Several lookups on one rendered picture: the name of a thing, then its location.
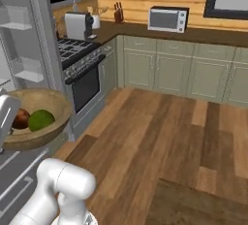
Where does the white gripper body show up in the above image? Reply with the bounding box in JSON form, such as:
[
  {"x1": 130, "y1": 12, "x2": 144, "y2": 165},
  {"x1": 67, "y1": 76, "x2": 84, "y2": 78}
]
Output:
[{"x1": 0, "y1": 92, "x2": 22, "y2": 152}]

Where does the brown chicken drumstick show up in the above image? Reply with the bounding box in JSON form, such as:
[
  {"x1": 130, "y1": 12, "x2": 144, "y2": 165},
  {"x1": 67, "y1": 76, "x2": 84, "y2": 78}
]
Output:
[{"x1": 12, "y1": 108, "x2": 31, "y2": 131}]

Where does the green lime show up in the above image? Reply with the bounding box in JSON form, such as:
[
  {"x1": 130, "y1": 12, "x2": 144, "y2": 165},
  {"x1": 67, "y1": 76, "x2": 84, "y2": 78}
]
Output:
[{"x1": 27, "y1": 109, "x2": 56, "y2": 133}]

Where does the wooden bowl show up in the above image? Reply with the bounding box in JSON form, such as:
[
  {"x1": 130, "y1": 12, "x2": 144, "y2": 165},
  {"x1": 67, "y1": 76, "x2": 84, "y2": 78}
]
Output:
[{"x1": 2, "y1": 87, "x2": 73, "y2": 152}]

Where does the white fridge shelf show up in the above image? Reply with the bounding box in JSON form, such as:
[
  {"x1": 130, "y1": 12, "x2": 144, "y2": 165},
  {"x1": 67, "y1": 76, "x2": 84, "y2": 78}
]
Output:
[
  {"x1": 0, "y1": 5, "x2": 34, "y2": 32},
  {"x1": 12, "y1": 56, "x2": 46, "y2": 83}
]

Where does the grey fridge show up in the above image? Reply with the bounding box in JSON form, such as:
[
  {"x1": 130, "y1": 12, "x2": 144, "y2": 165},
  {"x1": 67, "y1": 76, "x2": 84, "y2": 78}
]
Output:
[{"x1": 0, "y1": 0, "x2": 70, "y2": 225}]

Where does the steel stove with oven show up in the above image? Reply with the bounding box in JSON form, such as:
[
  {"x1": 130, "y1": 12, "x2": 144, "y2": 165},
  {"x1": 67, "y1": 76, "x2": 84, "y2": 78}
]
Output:
[{"x1": 56, "y1": 37, "x2": 108, "y2": 142}]

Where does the white coffee machine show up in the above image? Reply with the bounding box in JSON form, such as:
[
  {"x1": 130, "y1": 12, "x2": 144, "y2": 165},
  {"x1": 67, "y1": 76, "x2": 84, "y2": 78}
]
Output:
[{"x1": 63, "y1": 11, "x2": 98, "y2": 42}]

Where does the brown knife block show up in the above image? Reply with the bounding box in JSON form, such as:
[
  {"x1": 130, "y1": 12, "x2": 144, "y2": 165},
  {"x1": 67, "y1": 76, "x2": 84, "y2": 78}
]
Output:
[{"x1": 112, "y1": 1, "x2": 125, "y2": 24}]

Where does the green base cupboard run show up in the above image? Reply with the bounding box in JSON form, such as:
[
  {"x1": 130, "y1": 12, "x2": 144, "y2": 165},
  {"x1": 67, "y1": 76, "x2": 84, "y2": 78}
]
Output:
[{"x1": 98, "y1": 34, "x2": 248, "y2": 110}]

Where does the white toaster oven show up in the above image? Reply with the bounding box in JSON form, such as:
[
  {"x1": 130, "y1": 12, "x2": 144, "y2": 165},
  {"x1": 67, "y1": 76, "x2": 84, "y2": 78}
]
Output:
[{"x1": 146, "y1": 5, "x2": 191, "y2": 34}]

